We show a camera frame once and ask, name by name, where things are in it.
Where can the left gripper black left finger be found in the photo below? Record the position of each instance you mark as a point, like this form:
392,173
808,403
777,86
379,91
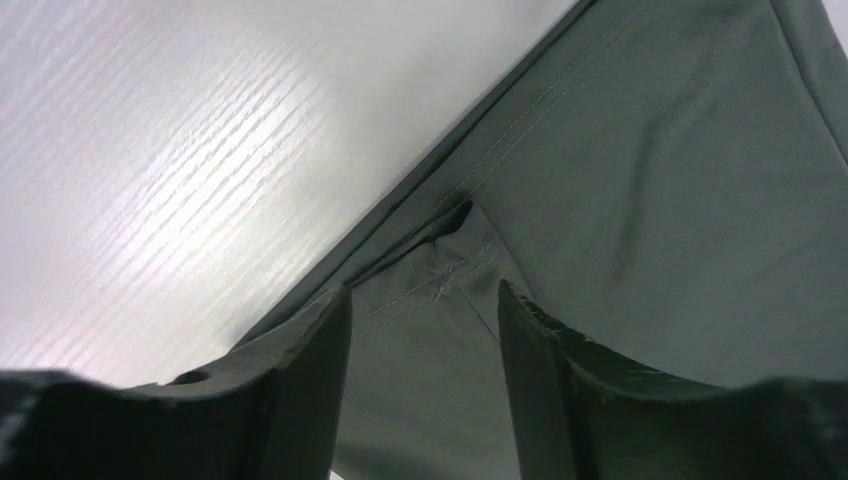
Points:
267,410

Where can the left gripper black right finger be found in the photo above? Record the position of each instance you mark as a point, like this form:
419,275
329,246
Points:
583,411

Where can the dark grey t shirt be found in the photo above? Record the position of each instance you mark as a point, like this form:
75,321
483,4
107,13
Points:
668,178

